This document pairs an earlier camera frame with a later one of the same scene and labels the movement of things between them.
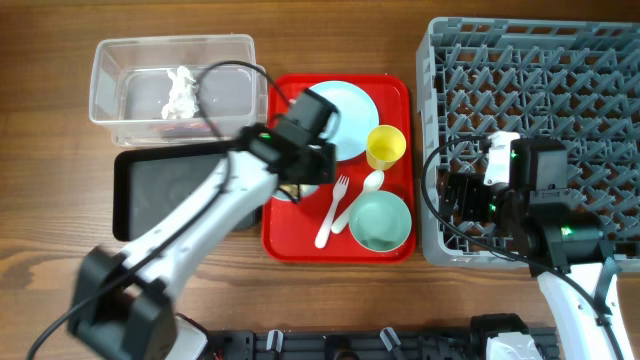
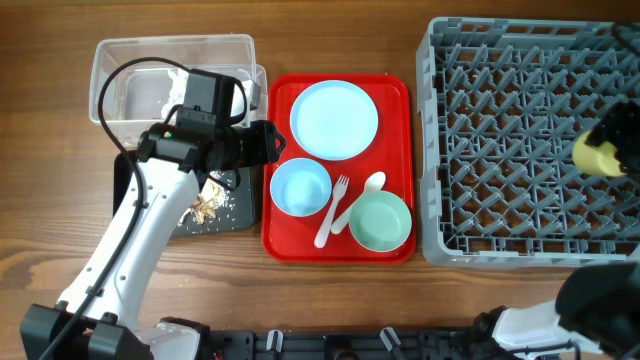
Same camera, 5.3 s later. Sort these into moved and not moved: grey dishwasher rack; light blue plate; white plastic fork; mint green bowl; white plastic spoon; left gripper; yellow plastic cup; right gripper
Moved: right gripper; left gripper; yellow plastic cup
Not moved: white plastic fork; white plastic spoon; mint green bowl; light blue plate; grey dishwasher rack
